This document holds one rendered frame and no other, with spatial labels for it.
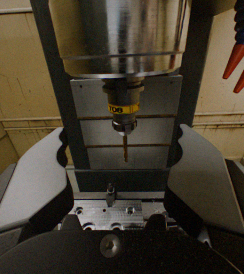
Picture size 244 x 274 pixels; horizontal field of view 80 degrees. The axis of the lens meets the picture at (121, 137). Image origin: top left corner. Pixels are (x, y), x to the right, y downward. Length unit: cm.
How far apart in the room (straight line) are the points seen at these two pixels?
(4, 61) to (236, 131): 176
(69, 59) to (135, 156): 71
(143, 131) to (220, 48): 72
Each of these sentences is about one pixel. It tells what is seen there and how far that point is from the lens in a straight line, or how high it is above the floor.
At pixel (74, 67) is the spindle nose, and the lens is 18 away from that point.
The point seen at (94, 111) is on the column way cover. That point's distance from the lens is 71.
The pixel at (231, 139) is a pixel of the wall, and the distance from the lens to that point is 151.
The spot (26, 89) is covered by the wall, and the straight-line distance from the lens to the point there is 129.
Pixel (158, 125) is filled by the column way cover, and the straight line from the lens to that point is 75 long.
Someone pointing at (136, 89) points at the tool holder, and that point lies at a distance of 21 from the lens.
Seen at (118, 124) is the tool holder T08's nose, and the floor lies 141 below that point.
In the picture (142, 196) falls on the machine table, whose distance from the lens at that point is 77.
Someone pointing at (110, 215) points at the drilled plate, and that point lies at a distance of 61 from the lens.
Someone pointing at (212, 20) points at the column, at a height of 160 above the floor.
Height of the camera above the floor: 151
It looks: 30 degrees down
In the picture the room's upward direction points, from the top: 3 degrees counter-clockwise
